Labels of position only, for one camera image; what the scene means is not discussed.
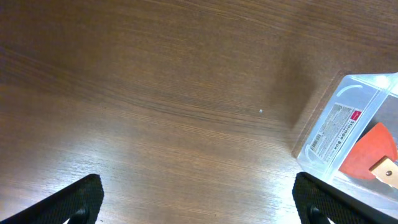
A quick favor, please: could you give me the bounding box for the clear plastic container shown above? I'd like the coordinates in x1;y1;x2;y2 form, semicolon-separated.
294;73;397;218

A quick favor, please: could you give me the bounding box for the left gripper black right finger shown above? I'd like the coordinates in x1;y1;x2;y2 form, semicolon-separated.
292;172;397;224

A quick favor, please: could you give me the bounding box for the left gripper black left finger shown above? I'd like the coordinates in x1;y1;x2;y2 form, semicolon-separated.
1;174;104;224

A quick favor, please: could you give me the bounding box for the red scraper wooden handle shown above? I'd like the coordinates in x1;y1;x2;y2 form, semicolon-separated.
339;123;397;188

